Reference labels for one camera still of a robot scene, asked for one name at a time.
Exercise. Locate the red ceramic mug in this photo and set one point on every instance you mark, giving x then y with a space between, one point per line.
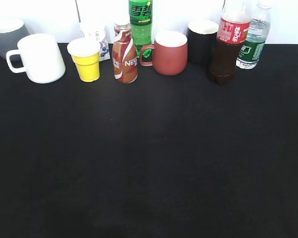
169 53

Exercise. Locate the brown Nescafe coffee bottle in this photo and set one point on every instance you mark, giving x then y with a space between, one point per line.
124 53

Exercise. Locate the Coca-Cola bottle red label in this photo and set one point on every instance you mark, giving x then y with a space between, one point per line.
232 32

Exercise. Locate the white blueberry yogurt carton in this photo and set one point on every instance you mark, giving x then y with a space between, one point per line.
96 31

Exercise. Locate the green Sprite bottle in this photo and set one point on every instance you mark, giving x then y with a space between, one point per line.
140 12

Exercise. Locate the white ceramic mug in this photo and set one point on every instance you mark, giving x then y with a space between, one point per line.
41 58

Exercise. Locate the yellow paper cup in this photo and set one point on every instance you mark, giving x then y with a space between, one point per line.
85 55

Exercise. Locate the clear water bottle green label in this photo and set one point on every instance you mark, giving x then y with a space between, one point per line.
257 34

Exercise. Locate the black cup white inside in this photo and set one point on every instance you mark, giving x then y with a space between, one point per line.
201 36

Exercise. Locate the grey ceramic mug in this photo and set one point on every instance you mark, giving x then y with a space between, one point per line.
11 31

